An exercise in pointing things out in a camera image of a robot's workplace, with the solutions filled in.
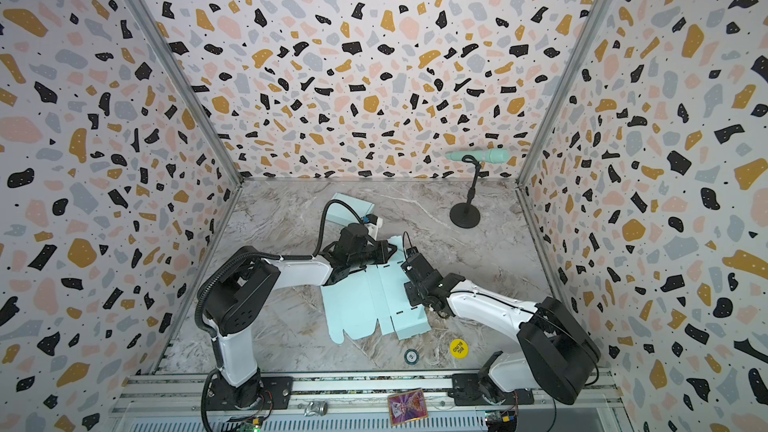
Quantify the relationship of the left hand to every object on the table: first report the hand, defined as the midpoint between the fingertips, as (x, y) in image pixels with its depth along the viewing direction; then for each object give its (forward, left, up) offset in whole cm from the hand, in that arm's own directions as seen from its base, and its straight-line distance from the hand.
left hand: (405, 245), depth 90 cm
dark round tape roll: (-28, -1, -10) cm, 30 cm away
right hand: (-9, -3, -5) cm, 11 cm away
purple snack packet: (-40, 0, -9) cm, 41 cm away
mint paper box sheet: (+5, +19, +9) cm, 22 cm away
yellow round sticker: (-27, -14, -11) cm, 32 cm away
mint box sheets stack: (-14, +14, -9) cm, 22 cm away
